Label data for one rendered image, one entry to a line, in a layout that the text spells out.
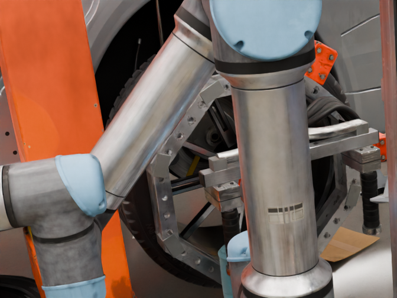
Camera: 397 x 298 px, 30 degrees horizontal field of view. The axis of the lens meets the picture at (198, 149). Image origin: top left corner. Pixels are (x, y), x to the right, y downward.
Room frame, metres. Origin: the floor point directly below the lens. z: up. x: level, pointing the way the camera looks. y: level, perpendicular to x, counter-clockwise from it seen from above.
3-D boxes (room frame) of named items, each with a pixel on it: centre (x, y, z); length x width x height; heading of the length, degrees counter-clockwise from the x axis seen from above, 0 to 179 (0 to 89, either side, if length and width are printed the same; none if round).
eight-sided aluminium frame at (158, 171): (1.71, -0.14, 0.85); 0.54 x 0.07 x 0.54; 108
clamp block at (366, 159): (1.56, -0.36, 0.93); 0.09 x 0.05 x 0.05; 18
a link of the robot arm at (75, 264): (0.84, 0.18, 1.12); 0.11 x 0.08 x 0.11; 4
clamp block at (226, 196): (1.46, -0.04, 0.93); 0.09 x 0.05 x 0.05; 18
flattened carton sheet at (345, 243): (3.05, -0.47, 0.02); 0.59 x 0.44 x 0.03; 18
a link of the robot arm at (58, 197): (0.82, 0.17, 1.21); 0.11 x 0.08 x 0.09; 94
